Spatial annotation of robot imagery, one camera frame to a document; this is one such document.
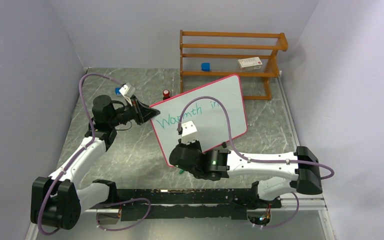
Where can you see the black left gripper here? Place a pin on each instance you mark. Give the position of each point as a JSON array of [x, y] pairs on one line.
[[142, 112]]

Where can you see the pink-framed whiteboard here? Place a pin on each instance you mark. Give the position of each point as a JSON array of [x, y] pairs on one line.
[[213, 108]]

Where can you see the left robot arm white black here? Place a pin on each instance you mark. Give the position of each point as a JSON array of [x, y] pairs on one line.
[[56, 203]]

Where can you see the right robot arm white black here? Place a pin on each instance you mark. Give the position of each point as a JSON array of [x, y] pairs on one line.
[[297, 171]]

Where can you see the blue eraser block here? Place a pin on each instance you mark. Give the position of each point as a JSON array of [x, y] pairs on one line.
[[117, 91]]

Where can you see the blue object on rack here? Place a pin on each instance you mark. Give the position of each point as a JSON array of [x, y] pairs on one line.
[[205, 67]]

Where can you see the orange wooden rack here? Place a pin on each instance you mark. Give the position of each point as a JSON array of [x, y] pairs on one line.
[[223, 50]]

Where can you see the white red box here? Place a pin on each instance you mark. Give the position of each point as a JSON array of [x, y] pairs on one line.
[[251, 63]]

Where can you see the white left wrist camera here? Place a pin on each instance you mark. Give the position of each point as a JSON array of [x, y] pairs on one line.
[[127, 90]]

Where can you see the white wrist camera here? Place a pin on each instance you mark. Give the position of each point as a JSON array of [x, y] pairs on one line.
[[189, 133], [127, 90]]

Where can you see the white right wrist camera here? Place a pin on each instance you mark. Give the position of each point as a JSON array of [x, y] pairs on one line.
[[189, 133]]

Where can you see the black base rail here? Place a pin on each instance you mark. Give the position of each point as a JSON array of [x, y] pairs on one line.
[[231, 203]]

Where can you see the aluminium frame rail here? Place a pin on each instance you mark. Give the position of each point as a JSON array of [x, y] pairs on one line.
[[313, 219]]

